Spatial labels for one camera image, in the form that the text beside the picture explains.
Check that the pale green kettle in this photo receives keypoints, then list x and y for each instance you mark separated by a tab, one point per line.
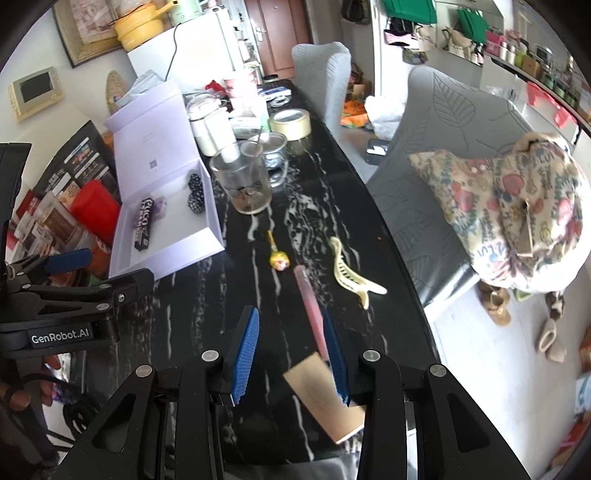
187	11

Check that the pink stick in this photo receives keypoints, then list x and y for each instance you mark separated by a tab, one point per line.
309	304

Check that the person's grey clothing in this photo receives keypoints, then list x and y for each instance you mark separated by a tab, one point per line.
286	468

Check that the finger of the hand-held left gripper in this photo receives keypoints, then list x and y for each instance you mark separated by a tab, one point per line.
134	281
69	261

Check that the black printed snack bar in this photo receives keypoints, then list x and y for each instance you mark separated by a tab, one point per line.
144	226

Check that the group of clear spice jars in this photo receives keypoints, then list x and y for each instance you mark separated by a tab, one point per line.
60	226

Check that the beige wall control panel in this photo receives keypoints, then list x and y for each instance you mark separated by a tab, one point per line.
36	92

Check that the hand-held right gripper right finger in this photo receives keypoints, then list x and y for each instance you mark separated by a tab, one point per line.
334	360

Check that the person's left hand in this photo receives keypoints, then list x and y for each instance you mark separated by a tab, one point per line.
18	400

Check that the green tote bag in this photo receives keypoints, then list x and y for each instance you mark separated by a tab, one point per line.
473	25
408	11

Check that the small white teal box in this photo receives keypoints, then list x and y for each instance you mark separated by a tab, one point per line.
244	127

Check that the orange bag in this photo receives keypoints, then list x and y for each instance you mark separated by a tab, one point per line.
353	113

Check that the grey plastic bag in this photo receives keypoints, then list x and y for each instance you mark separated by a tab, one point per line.
143	87

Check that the pink bowl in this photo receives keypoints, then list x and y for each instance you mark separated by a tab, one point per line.
240	83

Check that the white fridge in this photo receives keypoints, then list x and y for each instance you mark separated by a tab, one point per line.
203	50

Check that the red canister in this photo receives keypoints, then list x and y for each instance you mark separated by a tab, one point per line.
94	210

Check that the tan slipper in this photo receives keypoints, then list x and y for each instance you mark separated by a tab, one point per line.
495	304

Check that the black white small box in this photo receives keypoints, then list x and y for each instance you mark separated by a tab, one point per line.
377	150

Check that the beige slipper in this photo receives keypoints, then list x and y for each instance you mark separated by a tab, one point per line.
549	341

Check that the yellow pot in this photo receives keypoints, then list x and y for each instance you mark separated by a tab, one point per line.
138	27

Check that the black printed pouch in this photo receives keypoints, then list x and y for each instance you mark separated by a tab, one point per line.
78	157

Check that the glass mug with brown residue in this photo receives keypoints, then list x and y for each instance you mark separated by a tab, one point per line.
240	184

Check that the floral printed cushion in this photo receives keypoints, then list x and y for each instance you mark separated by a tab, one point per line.
508	207

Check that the grey leaf pattern chair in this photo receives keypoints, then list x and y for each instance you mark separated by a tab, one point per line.
323	92
438	184

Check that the yellow lollipop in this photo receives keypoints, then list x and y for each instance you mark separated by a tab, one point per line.
279	261

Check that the framed picture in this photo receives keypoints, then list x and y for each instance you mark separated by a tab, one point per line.
87	27

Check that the small purple box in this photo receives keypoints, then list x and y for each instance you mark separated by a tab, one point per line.
160	206

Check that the cream hair claw clip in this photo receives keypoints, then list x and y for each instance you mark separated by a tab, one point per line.
346	277

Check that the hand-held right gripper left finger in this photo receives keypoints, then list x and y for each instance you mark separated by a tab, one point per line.
244	355

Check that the white cylinder tumbler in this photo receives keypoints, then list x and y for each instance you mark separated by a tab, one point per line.
219	134

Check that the lavender gift box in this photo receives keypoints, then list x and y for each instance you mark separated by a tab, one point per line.
175	240

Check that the black polka dot hair bow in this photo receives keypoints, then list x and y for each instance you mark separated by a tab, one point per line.
195	196

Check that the white plastic bag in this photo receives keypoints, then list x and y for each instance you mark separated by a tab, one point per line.
385	115

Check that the brown door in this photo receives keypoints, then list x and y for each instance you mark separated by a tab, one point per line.
277	37

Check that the woven round trivet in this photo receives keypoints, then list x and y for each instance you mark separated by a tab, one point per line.
114	90

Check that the beige tape roll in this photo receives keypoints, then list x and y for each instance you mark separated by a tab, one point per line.
288	122

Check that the tan rectangular box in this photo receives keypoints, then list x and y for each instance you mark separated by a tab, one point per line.
323	401

